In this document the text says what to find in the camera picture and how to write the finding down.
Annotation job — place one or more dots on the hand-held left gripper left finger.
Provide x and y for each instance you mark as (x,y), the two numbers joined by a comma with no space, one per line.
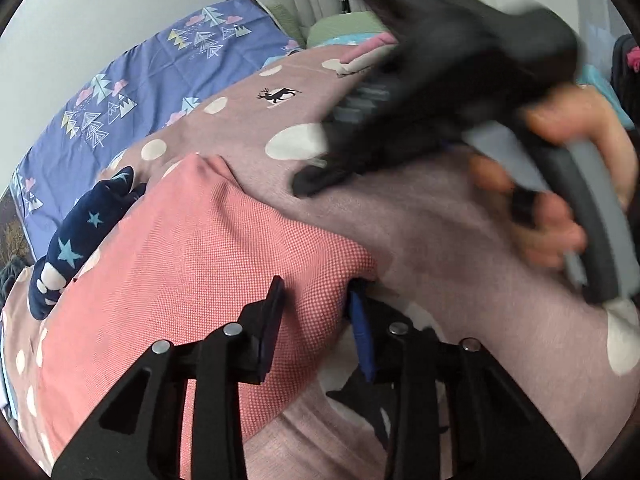
(270,325)

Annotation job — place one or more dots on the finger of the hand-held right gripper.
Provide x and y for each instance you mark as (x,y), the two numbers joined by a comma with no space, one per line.
(325,177)

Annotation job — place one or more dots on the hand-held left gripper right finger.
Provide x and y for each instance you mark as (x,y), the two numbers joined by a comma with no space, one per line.
(361,340)

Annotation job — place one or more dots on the salmon pink baby onesie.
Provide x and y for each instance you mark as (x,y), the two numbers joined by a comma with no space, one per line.
(200,280)

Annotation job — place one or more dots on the person's right hand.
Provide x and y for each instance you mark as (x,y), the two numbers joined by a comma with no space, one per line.
(590,120)

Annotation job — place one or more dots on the pink folded garment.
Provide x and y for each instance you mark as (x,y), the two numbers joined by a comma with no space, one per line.
(372,45)

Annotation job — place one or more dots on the beige folded garment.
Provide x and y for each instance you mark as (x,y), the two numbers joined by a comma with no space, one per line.
(357,64)

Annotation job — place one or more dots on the green pillow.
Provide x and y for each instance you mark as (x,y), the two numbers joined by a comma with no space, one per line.
(285,20)
(345,25)

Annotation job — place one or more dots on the pink spotted deer blanket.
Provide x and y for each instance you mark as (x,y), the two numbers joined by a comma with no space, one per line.
(425,240)

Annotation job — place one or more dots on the blue tree print sheet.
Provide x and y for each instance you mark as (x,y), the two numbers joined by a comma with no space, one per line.
(140,85)

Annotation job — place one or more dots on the navy star print garment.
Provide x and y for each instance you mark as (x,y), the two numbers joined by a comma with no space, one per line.
(75,250)

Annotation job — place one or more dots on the dark tree print headboard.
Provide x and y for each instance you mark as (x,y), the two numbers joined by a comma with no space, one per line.
(10,230)

